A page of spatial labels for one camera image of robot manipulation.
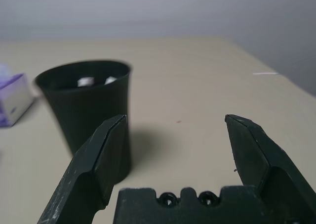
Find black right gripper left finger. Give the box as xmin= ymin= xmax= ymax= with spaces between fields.
xmin=36 ymin=114 xmax=128 ymax=224

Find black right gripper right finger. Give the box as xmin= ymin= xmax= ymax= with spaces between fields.
xmin=224 ymin=114 xmax=316 ymax=224

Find black plastic cup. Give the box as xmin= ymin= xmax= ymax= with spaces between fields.
xmin=34 ymin=59 xmax=133 ymax=185

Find purple tissue box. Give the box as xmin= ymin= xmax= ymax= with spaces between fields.
xmin=0 ymin=63 xmax=34 ymax=128

